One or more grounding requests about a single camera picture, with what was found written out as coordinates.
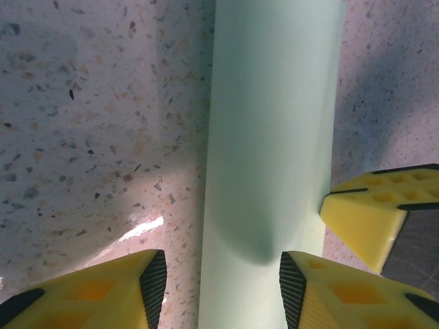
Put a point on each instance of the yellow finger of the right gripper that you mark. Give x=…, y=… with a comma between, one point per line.
x=360, y=226

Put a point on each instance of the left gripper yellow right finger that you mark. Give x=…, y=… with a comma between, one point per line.
x=350, y=298

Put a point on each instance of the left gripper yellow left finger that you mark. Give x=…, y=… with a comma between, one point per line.
x=85, y=298

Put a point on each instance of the light green cloth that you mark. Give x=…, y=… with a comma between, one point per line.
x=271, y=137

